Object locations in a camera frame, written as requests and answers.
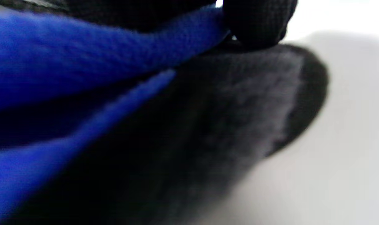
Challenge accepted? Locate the person's left hand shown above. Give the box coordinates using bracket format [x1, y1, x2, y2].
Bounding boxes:
[61, 0, 297, 49]

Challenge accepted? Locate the blue grey hand towel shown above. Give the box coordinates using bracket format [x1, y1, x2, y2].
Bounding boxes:
[0, 6, 330, 225]

